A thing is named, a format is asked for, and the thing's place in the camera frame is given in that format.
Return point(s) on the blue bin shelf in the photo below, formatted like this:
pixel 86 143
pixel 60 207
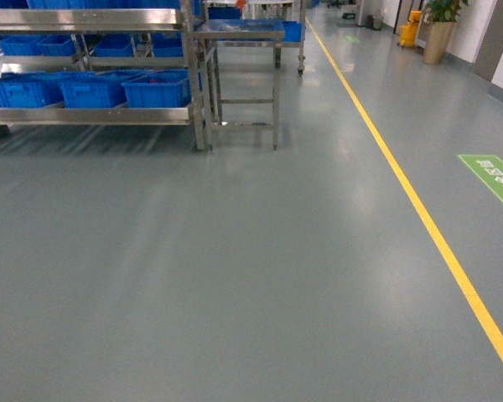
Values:
pixel 35 90
pixel 97 91

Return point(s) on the steel shelf rack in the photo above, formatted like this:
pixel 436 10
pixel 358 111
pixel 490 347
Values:
pixel 101 36

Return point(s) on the left blue bin lower shelf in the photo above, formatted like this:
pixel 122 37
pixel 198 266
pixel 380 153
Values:
pixel 35 90

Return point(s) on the gold planter with plant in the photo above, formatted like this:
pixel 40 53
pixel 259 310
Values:
pixel 441 16

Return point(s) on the middle blue bin lower shelf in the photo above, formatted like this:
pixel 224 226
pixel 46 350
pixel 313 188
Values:
pixel 97 91

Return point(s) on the yellow mop bucket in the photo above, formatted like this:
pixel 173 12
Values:
pixel 408 31

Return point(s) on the blue bin with red bags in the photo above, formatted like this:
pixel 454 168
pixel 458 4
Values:
pixel 159 89

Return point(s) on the small steel side table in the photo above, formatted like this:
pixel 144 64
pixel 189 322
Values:
pixel 248 61

